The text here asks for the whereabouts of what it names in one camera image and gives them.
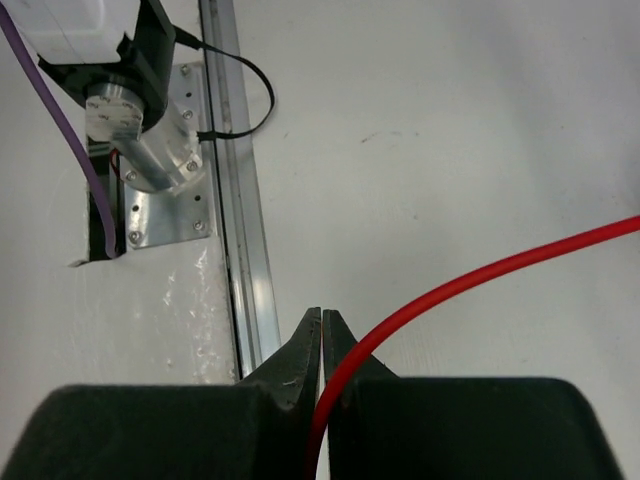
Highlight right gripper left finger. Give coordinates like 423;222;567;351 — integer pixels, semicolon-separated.
1;308;321;479

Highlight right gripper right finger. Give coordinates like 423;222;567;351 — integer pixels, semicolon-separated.
322;309;626;480

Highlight red black headphones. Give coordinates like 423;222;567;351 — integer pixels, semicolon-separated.
304;216;639;479

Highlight aluminium mounting rail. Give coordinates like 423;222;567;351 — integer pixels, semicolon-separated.
198;0;282;380

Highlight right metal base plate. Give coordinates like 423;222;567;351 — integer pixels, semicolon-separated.
119;63;217;251

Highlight right black base cable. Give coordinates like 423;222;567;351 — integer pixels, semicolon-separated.
172;24;276;144

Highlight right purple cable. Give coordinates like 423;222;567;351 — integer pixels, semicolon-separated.
0;7;121;259

